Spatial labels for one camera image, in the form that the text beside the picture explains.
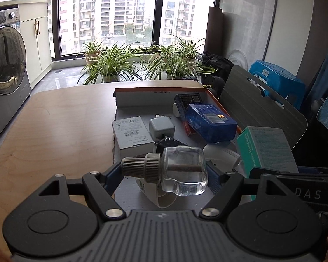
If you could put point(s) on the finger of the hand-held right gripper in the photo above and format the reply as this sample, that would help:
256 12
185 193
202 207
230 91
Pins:
257 172

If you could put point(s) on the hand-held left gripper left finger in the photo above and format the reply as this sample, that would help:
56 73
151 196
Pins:
113 175

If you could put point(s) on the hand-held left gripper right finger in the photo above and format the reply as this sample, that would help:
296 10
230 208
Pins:
211 179

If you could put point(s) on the teal cardboard box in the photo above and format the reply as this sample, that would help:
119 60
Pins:
265 150

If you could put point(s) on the clear bottle with grey cap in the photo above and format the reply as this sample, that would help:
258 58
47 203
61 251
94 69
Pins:
183 169

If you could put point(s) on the white barcode box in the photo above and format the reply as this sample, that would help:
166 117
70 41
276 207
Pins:
131 136

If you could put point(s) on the black charger plug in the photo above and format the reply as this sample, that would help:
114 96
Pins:
168 143

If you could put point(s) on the blue plastic-wrapped box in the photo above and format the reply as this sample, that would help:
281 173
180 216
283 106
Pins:
210 122

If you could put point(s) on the white charger cube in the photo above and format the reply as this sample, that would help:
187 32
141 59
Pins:
161 127

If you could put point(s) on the white pill bottle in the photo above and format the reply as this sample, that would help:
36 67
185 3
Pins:
176 110

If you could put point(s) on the red playing card box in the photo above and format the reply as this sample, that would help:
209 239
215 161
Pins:
187 103

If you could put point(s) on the orange-edged cardboard tray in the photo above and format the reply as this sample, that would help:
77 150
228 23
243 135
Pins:
142 98

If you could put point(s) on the blue plastic stool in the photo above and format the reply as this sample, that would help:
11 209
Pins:
278 79

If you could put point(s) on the black dumbbell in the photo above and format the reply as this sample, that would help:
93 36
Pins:
214 83

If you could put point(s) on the large potted spider plant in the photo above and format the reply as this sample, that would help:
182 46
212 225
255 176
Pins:
110 65

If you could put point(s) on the black bag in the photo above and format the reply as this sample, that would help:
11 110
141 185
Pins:
218 65

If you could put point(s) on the white round fan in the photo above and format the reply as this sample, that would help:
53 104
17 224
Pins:
237 58

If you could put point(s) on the small potted spider plant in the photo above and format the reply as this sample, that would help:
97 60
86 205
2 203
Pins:
93 50

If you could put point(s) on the grey front-load washing machine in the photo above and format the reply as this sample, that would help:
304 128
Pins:
11 92

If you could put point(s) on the cream cabinet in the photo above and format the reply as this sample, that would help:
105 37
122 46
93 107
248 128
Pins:
41 46

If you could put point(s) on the brown rolled mat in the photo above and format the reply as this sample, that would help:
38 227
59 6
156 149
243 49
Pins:
213 30

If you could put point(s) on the black framed window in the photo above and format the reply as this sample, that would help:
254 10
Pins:
157 11

